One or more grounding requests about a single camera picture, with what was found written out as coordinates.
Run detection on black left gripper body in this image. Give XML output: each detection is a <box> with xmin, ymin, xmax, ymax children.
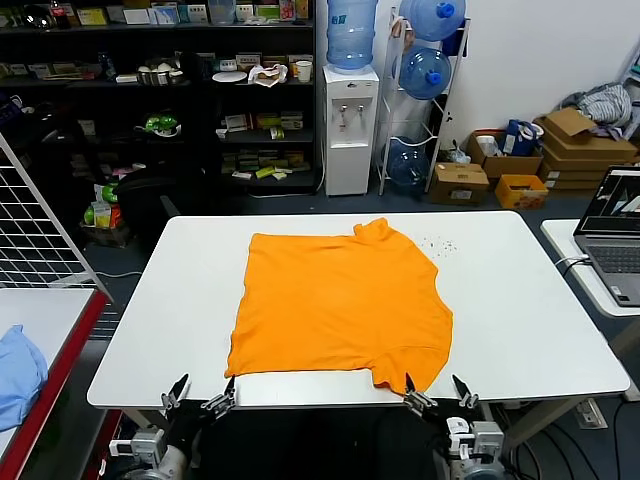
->
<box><xmin>167</xmin><ymin>398</ymin><xmax>211</xmax><ymax>454</ymax></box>

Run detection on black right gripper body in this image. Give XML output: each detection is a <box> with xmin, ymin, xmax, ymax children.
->
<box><xmin>424</xmin><ymin>402</ymin><xmax>484</xmax><ymax>436</ymax></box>

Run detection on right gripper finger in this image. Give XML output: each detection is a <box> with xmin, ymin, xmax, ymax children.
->
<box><xmin>402</xmin><ymin>372</ymin><xmax>435</xmax><ymax>416</ymax></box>
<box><xmin>451</xmin><ymin>373</ymin><xmax>480</xmax><ymax>409</ymax></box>

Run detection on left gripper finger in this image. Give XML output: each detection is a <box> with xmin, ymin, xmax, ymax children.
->
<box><xmin>201</xmin><ymin>375</ymin><xmax>238</xmax><ymax>414</ymax></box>
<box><xmin>160</xmin><ymin>372</ymin><xmax>192</xmax><ymax>412</ymax></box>

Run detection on orange t-shirt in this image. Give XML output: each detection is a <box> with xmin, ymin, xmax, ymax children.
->
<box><xmin>223</xmin><ymin>216</ymin><xmax>455</xmax><ymax>392</ymax></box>

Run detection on striped clothes pile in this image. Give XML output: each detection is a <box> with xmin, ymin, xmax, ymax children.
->
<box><xmin>559</xmin><ymin>82</ymin><xmax>634</xmax><ymax>139</ymax></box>

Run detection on red edged white table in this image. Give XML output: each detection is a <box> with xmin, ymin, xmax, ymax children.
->
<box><xmin>0</xmin><ymin>287</ymin><xmax>110</xmax><ymax>480</ymax></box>

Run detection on light blue cloth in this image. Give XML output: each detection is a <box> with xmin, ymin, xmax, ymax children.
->
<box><xmin>0</xmin><ymin>324</ymin><xmax>50</xmax><ymax>432</ymax></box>

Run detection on white side table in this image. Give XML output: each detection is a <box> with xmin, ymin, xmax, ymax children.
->
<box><xmin>539</xmin><ymin>218</ymin><xmax>640</xmax><ymax>361</ymax></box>

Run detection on green yellow snack packages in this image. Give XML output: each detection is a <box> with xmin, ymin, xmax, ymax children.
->
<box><xmin>82</xmin><ymin>183</ymin><xmax>126</xmax><ymax>231</ymax></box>

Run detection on black office chair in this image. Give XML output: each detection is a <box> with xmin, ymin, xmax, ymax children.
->
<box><xmin>115</xmin><ymin>167</ymin><xmax>211</xmax><ymax>241</ymax></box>

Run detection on grey open laptop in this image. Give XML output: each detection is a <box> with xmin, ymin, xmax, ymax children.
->
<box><xmin>573</xmin><ymin>165</ymin><xmax>640</xmax><ymax>307</ymax></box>

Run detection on yellow printed box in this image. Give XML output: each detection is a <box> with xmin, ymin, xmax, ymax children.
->
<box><xmin>494</xmin><ymin>173</ymin><xmax>550</xmax><ymax>210</ymax></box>

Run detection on closed labelled cardboard box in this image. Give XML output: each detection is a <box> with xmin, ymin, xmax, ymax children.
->
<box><xmin>429</xmin><ymin>162</ymin><xmax>490</xmax><ymax>206</ymax></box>

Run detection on white water dispenser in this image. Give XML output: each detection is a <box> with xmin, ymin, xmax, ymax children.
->
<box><xmin>321</xmin><ymin>63</ymin><xmax>380</xmax><ymax>197</ymax></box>

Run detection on blue shopping bag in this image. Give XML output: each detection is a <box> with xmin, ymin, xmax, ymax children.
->
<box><xmin>504</xmin><ymin>118</ymin><xmax>546</xmax><ymax>156</ymax></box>

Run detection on green toy on plate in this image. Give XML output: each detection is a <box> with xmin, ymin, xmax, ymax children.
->
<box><xmin>134</xmin><ymin>113</ymin><xmax>181</xmax><ymax>137</ymax></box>

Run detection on large flat cardboard box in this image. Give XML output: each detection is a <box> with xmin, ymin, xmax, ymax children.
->
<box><xmin>534</xmin><ymin>117</ymin><xmax>639</xmax><ymax>162</ymax></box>

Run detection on small open cardboard box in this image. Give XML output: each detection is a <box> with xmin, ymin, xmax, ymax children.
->
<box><xmin>543</xmin><ymin>107</ymin><xmax>599</xmax><ymax>137</ymax></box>

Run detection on black shelving unit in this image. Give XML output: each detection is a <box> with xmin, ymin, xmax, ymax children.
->
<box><xmin>0</xmin><ymin>0</ymin><xmax>319</xmax><ymax>196</ymax></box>

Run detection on white metal jug rack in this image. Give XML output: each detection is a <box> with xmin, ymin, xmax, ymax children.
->
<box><xmin>377</xmin><ymin>5</ymin><xmax>472</xmax><ymax>197</ymax></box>

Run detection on steel bowl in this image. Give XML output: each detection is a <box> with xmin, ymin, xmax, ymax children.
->
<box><xmin>135</xmin><ymin>67</ymin><xmax>184</xmax><ymax>86</ymax></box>

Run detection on white plastic bag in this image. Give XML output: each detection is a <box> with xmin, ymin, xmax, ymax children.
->
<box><xmin>247</xmin><ymin>63</ymin><xmax>290</xmax><ymax>89</ymax></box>

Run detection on blue labelled water jug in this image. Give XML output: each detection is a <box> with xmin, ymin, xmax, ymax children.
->
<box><xmin>326</xmin><ymin>0</ymin><xmax>379</xmax><ymax>76</ymax></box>

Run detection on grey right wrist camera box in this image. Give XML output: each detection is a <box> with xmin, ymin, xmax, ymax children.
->
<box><xmin>446</xmin><ymin>417</ymin><xmax>504</xmax><ymax>461</ymax></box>

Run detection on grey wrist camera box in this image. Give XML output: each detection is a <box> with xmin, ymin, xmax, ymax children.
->
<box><xmin>446</xmin><ymin>417</ymin><xmax>504</xmax><ymax>461</ymax></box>
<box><xmin>109</xmin><ymin>429</ymin><xmax>166</xmax><ymax>466</ymax></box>

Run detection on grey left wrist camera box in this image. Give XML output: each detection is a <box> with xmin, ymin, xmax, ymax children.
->
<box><xmin>109</xmin><ymin>429</ymin><xmax>166</xmax><ymax>466</ymax></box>

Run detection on white laptop cable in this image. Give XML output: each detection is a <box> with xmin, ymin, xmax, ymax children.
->
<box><xmin>553</xmin><ymin>254</ymin><xmax>592</xmax><ymax>275</ymax></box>

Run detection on white wire grid panel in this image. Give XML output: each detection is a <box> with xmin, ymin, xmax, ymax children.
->
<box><xmin>0</xmin><ymin>132</ymin><xmax>114</xmax><ymax>301</ymax></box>

